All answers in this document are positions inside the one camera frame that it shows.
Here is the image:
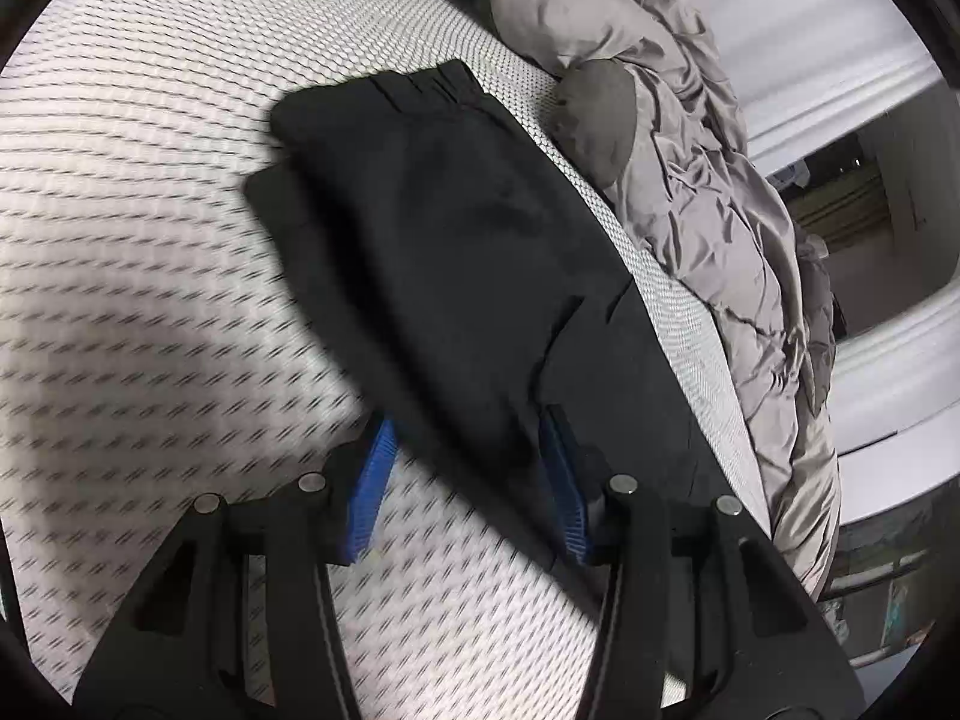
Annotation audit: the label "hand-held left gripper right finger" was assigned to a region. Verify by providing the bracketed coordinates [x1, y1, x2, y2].
[538, 403, 868, 720]

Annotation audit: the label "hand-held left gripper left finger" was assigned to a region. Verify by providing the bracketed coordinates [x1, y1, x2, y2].
[71, 417, 399, 720]

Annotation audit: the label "black pants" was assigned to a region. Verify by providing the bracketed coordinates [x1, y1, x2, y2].
[244, 60, 758, 698]

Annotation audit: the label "grey quilted duvet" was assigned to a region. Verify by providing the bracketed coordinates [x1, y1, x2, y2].
[472, 0, 845, 601]

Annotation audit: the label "white honeycomb mattress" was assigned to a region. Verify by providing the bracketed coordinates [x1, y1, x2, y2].
[0, 0, 773, 720]

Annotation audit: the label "dark grey bedding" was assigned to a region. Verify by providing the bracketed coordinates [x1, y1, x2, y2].
[553, 60, 638, 185]

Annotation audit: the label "white moulded frame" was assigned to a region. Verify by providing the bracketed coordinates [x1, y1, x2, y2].
[739, 52, 960, 522]

